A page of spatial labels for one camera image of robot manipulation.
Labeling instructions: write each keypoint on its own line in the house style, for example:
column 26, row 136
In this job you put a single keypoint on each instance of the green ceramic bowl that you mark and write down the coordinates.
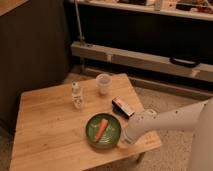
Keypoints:
column 111, row 133

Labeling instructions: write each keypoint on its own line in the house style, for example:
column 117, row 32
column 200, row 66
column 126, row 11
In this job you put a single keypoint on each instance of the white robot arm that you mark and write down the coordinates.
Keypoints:
column 197, row 117

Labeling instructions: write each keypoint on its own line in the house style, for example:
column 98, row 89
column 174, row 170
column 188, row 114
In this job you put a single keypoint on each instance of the clear plastic cup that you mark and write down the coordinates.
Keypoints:
column 103, row 82

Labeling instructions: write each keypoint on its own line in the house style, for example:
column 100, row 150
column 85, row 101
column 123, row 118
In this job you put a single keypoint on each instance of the dark rectangular box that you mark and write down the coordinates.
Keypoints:
column 122, row 108

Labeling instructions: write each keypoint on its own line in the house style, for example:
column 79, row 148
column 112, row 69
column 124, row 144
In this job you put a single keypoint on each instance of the clear plastic bottle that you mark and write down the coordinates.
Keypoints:
column 77, row 95

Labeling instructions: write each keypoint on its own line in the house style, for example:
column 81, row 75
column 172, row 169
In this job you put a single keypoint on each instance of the orange carrot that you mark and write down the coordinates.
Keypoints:
column 103, row 126

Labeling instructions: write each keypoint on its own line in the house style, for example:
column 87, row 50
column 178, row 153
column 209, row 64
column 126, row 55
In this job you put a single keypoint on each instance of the wooden table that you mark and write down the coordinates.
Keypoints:
column 50, row 131

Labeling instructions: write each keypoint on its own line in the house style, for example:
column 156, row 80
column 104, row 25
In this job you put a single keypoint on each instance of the metal pole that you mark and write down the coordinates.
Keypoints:
column 81, row 37

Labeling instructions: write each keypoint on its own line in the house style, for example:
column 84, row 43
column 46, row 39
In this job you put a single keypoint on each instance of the cluttered shelf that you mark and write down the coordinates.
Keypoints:
column 194, row 9

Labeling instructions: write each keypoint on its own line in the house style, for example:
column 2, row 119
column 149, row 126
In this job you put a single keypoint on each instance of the black handle on ledge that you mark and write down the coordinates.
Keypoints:
column 188, row 64

